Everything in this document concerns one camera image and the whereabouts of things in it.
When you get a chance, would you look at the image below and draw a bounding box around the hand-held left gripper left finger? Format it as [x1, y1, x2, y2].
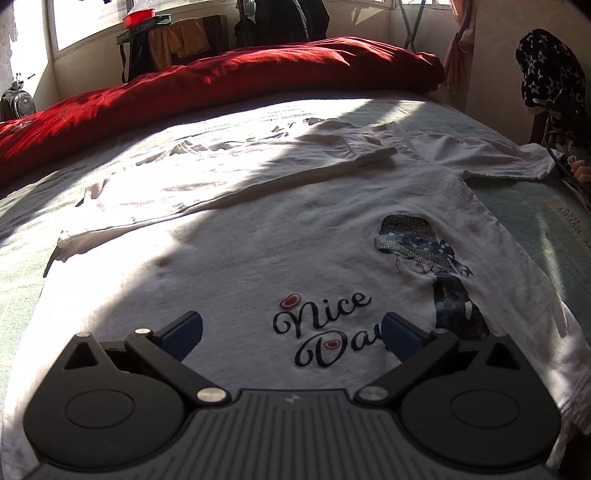
[65, 310, 232, 407]

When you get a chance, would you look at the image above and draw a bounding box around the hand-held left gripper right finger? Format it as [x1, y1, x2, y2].
[355, 311, 525, 409]

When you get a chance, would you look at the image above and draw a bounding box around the white printed t-shirt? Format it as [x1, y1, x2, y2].
[0, 117, 591, 480]

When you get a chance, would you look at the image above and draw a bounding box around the clothes rack with dark clothes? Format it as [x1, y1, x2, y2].
[44, 0, 458, 61]

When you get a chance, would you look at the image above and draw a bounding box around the person's right hand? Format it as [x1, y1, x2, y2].
[569, 156, 591, 186]

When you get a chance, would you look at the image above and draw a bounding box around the wooden chair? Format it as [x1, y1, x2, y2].
[529, 113, 555, 146]

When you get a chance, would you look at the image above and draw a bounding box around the dark star-print garment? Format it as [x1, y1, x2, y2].
[516, 28, 587, 121]

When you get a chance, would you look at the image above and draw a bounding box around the pink curtain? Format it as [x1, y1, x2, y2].
[443, 0, 478, 100]

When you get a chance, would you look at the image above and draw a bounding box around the red quilt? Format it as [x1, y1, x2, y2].
[0, 36, 445, 185]

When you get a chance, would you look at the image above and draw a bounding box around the grey backpack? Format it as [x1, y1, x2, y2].
[0, 74, 37, 121]

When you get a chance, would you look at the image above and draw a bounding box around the orange cloth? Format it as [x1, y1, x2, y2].
[168, 18, 211, 58]
[150, 28, 183, 70]

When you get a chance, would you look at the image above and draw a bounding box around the brown wooden furniture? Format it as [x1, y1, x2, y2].
[203, 15, 229, 51]

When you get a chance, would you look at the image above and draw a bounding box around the dark hanging bag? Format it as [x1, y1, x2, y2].
[233, 0, 257, 49]

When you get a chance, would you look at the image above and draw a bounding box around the green table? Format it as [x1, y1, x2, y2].
[115, 14, 171, 44]

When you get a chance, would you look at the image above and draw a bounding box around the red basin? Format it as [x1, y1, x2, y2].
[122, 7, 158, 28]

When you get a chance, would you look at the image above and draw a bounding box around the black jacket with patch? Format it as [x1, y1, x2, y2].
[254, 0, 308, 47]

